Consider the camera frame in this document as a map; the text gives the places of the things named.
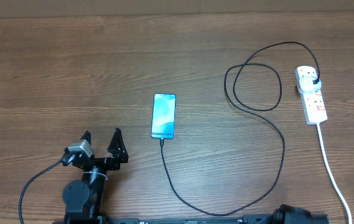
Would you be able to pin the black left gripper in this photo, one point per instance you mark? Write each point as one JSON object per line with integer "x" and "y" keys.
{"x": 117, "y": 156}

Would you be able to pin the Samsung Galaxy smartphone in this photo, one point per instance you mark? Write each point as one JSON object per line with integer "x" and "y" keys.
{"x": 163, "y": 116}

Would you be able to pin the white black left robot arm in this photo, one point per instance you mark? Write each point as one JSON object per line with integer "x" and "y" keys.
{"x": 83, "y": 198}

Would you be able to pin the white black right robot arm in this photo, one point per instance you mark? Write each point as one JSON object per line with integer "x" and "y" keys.
{"x": 287, "y": 214}

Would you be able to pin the white charger plug adapter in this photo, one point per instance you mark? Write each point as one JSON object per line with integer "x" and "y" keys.
{"x": 307, "y": 85}

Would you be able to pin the white power strip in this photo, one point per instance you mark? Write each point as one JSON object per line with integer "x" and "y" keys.
{"x": 312, "y": 103}

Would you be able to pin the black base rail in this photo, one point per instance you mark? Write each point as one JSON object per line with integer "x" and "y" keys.
{"x": 245, "y": 219}

